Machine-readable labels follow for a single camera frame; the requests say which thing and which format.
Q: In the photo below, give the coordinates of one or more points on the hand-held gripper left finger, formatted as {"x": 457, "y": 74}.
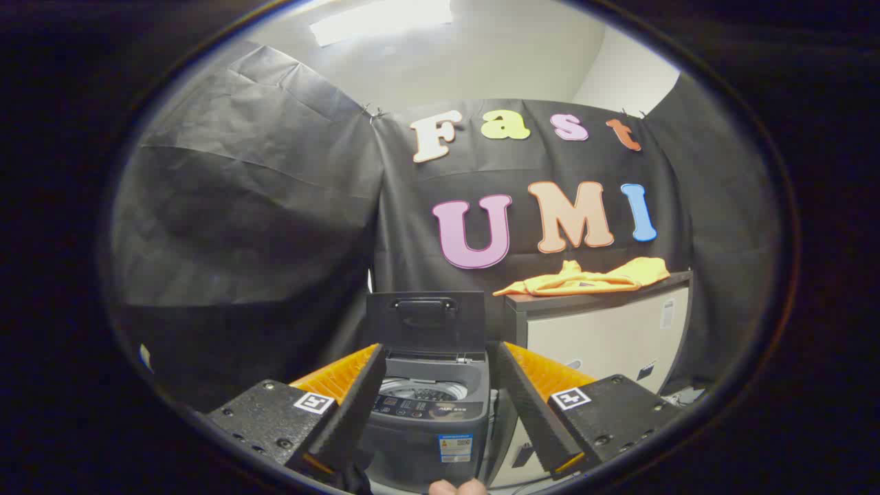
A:
{"x": 357, "y": 405}

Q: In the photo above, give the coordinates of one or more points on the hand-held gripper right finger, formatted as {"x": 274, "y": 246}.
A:
{"x": 529, "y": 405}

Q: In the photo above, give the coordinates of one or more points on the gray washing machine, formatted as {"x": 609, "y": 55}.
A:
{"x": 419, "y": 440}

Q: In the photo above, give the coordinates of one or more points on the orange button shirt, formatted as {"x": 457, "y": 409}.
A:
{"x": 591, "y": 278}

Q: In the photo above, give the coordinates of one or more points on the white cabinet with dark top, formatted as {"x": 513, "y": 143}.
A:
{"x": 605, "y": 337}

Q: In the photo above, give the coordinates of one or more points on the black backdrop cloth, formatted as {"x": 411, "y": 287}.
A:
{"x": 275, "y": 206}

